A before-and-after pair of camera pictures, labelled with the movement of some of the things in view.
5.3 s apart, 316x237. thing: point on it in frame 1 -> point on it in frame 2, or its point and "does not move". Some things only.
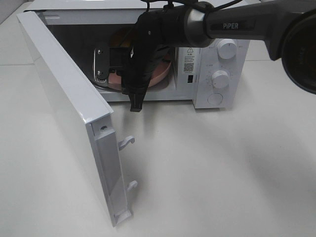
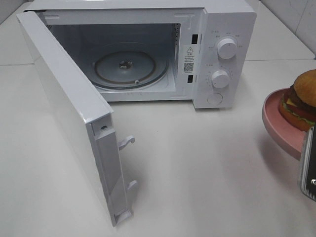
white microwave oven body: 215,75 does not move
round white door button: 215,99 does not move
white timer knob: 220,79 does not move
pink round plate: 123,37 -> 286,137
